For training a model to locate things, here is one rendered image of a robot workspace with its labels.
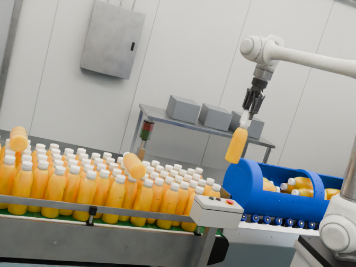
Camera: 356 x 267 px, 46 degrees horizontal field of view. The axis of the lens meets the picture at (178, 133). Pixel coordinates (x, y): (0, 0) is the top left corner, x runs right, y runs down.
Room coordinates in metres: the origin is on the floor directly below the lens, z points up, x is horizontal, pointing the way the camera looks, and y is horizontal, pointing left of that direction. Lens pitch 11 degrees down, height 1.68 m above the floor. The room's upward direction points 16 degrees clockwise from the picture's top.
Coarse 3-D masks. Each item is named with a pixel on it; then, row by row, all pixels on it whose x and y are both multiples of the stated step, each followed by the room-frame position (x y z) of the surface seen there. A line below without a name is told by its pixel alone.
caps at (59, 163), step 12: (12, 156) 1.55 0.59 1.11; (24, 156) 1.59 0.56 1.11; (60, 156) 1.71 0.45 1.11; (72, 156) 1.76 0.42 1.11; (84, 156) 1.81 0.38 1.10; (96, 156) 1.87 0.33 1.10; (108, 156) 1.93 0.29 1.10; (60, 168) 1.57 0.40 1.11; (72, 168) 1.62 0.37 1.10; (84, 168) 1.69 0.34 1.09; (156, 168) 1.97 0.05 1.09; (120, 180) 1.66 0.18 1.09; (132, 180) 1.72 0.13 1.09; (156, 180) 1.78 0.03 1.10; (168, 180) 1.83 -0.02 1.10
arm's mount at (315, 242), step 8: (304, 240) 1.78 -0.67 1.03; (312, 240) 1.79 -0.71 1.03; (320, 240) 1.81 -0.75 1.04; (312, 248) 1.71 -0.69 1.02; (320, 248) 1.71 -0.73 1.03; (328, 248) 1.73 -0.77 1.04; (320, 256) 1.65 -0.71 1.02; (328, 256) 1.65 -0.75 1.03; (328, 264) 1.59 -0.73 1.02; (336, 264) 1.59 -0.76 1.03; (344, 264) 1.61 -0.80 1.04; (352, 264) 1.62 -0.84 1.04
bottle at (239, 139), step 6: (240, 126) 2.03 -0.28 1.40; (234, 132) 2.04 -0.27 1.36; (240, 132) 2.01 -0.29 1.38; (246, 132) 2.02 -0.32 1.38; (234, 138) 2.02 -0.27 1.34; (240, 138) 2.01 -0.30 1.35; (246, 138) 2.02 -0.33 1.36; (234, 144) 2.01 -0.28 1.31; (240, 144) 2.01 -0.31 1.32; (228, 150) 2.03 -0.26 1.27; (234, 150) 2.01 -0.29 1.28; (240, 150) 2.01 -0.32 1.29; (228, 156) 2.02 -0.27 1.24; (234, 156) 2.01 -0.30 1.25; (240, 156) 2.03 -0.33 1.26; (234, 162) 2.01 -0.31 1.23
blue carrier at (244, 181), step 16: (240, 160) 2.14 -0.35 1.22; (224, 176) 2.23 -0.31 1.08; (240, 176) 2.10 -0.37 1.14; (256, 176) 2.02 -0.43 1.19; (272, 176) 2.35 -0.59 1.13; (288, 176) 2.39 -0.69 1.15; (304, 176) 2.42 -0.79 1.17; (320, 176) 2.44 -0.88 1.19; (240, 192) 2.06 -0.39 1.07; (256, 192) 1.99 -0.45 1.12; (272, 192) 2.03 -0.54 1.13; (320, 192) 2.17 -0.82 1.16; (256, 208) 2.02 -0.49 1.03; (272, 208) 2.05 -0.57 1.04; (288, 208) 2.09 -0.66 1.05; (304, 208) 2.12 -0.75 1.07; (320, 208) 2.17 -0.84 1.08
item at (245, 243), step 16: (272, 224) 2.14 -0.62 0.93; (304, 224) 2.30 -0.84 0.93; (240, 240) 2.00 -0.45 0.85; (256, 240) 2.04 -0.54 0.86; (272, 240) 2.08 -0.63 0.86; (288, 240) 2.13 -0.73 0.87; (240, 256) 2.04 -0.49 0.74; (256, 256) 2.08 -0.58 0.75; (272, 256) 2.12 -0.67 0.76; (288, 256) 2.16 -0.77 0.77
